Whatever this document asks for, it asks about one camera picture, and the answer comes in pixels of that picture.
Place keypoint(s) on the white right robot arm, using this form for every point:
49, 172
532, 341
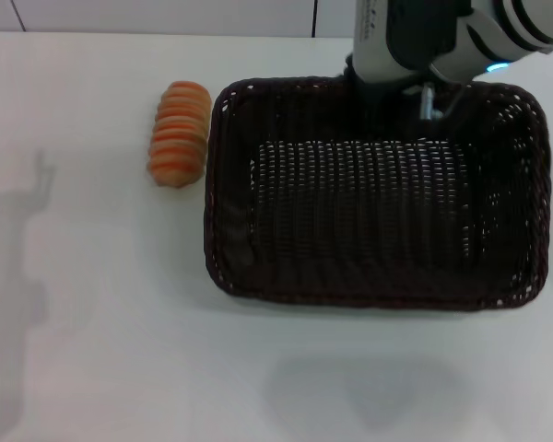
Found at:
530, 23

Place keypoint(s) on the orange striped bread loaf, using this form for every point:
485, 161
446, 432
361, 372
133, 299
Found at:
180, 133

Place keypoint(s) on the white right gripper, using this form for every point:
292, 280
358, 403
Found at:
373, 41

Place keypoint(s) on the black woven plastic basket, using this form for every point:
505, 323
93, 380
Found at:
359, 221

